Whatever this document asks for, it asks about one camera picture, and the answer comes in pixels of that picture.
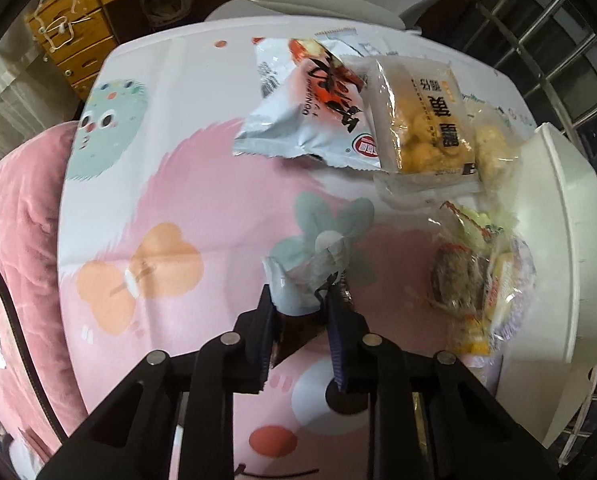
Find clear packet orange snack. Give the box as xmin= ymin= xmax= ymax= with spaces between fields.
xmin=466 ymin=102 xmax=522 ymax=193

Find white plastic storage box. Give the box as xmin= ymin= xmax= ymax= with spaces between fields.
xmin=499 ymin=122 xmax=597 ymax=448

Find pink cartoon tablecloth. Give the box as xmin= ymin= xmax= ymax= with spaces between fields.
xmin=56 ymin=17 xmax=539 ymax=480

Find metal window grille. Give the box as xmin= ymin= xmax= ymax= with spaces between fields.
xmin=403 ymin=0 xmax=597 ymax=461

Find black cable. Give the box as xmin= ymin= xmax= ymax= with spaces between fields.
xmin=0 ymin=247 xmax=62 ymax=441

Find waste bin with bag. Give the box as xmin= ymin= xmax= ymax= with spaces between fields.
xmin=141 ymin=0 xmax=194 ymax=26

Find clear packet yellow puffs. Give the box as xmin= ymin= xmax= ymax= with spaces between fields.
xmin=366 ymin=57 xmax=482 ymax=193

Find white charging cable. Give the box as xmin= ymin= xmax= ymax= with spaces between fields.
xmin=33 ymin=0 xmax=99 ymax=53

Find clear packet round nut cake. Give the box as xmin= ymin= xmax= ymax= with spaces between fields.
xmin=429 ymin=200 xmax=494 ymax=318

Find silver red chips packet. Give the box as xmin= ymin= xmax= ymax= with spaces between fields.
xmin=233 ymin=37 xmax=382 ymax=171

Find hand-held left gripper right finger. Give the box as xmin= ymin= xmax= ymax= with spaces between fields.
xmin=326 ymin=290 xmax=562 ymax=480

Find pink quilt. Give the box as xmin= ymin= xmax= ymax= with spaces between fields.
xmin=0 ymin=120 xmax=89 ymax=461

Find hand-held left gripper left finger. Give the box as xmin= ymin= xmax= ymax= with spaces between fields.
xmin=38 ymin=285 xmax=282 ymax=480

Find small yellow snack packet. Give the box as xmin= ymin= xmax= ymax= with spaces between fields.
xmin=451 ymin=325 xmax=494 ymax=358

